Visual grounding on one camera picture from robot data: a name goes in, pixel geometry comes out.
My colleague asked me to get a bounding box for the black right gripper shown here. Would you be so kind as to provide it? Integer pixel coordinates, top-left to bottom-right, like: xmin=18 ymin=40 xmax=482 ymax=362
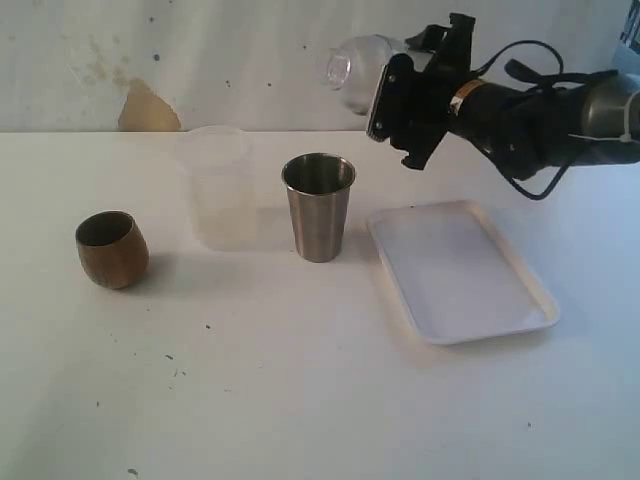
xmin=390 ymin=13 xmax=475 ymax=170

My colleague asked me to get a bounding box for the clear dome shaker lid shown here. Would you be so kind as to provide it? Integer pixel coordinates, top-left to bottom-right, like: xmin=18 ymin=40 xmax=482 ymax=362
xmin=323 ymin=35 xmax=408 ymax=116

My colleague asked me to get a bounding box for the stainless steel tumbler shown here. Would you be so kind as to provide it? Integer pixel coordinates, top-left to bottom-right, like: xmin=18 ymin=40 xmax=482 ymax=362
xmin=281 ymin=152 xmax=356 ymax=263

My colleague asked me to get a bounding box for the brown wooden cup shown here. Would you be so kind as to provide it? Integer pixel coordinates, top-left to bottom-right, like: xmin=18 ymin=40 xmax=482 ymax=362
xmin=75 ymin=211 xmax=150 ymax=290

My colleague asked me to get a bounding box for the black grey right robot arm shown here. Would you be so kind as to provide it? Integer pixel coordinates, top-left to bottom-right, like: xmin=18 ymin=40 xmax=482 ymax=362
xmin=367 ymin=13 xmax=639 ymax=184

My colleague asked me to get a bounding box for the translucent frosted plastic cup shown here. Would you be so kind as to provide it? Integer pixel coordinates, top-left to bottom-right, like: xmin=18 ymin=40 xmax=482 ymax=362
xmin=176 ymin=126 xmax=257 ymax=251

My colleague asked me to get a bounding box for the white rectangular tray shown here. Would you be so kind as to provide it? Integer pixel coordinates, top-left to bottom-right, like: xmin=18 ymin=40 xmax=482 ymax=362
xmin=367 ymin=201 xmax=559 ymax=345

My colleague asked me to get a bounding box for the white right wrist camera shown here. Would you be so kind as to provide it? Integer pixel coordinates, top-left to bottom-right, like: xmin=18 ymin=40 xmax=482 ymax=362
xmin=366 ymin=53 xmax=416 ymax=142

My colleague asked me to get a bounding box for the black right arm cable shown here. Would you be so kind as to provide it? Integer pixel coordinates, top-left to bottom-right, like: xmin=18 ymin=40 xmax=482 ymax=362
xmin=472 ymin=39 xmax=621 ymax=201

